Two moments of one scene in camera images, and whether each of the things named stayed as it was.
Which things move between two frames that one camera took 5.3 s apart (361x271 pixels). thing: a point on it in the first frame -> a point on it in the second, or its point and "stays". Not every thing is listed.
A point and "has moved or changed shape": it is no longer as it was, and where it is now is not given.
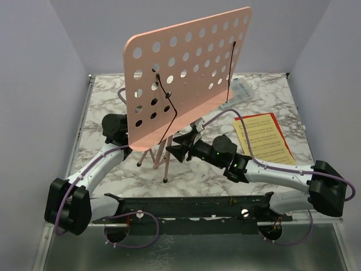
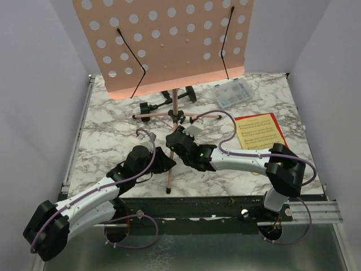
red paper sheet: (276, 121) stays
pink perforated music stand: (176, 76) has moved or changed shape
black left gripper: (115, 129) -> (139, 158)
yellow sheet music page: (265, 142) stays
